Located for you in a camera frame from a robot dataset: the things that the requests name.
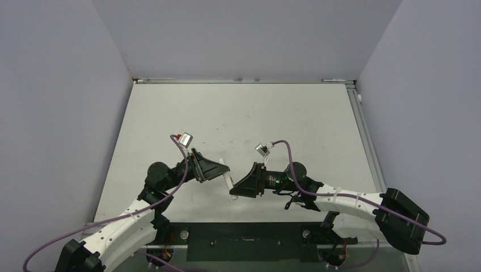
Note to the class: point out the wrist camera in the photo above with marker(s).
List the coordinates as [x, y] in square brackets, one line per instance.
[184, 139]
[264, 149]

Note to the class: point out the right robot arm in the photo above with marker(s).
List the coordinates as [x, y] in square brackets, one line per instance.
[390, 216]

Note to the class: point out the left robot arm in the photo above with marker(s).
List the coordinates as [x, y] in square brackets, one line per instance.
[140, 223]

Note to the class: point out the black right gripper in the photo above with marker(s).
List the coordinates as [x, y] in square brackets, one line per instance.
[254, 183]

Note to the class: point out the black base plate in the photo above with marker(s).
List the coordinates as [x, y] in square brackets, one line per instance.
[252, 241]

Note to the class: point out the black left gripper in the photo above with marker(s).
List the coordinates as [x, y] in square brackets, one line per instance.
[203, 169]

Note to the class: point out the white remote control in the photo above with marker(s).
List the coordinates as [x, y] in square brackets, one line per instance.
[229, 184]

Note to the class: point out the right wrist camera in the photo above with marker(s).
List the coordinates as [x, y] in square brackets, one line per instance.
[264, 149]

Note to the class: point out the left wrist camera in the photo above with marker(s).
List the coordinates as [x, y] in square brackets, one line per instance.
[184, 139]

